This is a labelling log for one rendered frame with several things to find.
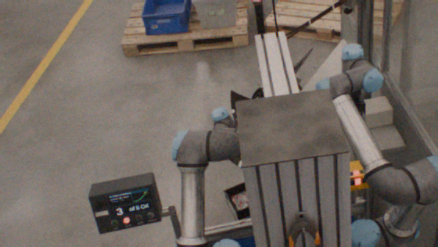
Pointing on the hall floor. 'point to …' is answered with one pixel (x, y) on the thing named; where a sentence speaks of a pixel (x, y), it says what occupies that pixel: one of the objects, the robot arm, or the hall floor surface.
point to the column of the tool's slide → (365, 49)
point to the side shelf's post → (371, 204)
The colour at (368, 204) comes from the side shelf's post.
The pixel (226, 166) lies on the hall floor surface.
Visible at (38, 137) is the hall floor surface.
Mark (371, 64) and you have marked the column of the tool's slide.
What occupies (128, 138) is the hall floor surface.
